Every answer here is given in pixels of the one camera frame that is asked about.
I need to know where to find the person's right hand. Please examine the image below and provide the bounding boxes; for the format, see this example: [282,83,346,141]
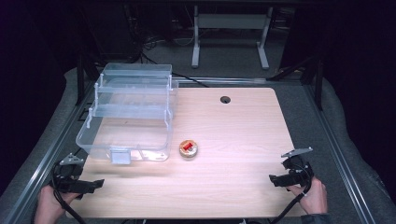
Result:
[285,176,329,216]

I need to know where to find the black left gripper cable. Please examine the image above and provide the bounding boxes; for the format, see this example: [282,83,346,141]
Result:
[50,161,88,224]

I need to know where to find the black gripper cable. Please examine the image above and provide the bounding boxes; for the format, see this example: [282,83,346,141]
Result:
[269,167,314,224]
[50,161,88,224]

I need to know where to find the bundle of black floor cables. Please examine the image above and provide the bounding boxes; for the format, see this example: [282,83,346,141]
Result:
[123,3,210,89]

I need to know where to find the black diagonal metal brace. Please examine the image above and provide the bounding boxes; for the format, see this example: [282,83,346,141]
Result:
[268,56,316,82]

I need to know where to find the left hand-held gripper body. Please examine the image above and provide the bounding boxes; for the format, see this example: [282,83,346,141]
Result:
[50,152,95,201]

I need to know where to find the grey metal rail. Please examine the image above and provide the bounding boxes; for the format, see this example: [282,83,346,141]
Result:
[303,84,378,224]
[0,81,98,224]
[177,77,269,85]

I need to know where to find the person's left hand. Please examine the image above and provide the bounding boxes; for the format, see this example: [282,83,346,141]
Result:
[33,185,80,224]

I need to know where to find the clear plastic tiered storage box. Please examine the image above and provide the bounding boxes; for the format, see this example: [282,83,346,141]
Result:
[75,63,179,165]

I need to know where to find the black metal post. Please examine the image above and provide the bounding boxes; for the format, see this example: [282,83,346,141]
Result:
[76,55,87,106]
[314,58,325,110]

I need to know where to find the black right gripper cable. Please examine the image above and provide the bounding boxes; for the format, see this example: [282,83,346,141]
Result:
[269,167,314,224]

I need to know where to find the brown tape roll red core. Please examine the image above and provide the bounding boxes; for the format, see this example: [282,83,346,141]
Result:
[178,139,199,160]

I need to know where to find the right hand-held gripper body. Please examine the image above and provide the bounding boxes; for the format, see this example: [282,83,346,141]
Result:
[280,147,314,188]

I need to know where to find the white metal desk frame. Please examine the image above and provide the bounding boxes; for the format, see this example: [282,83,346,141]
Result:
[191,5,274,70]

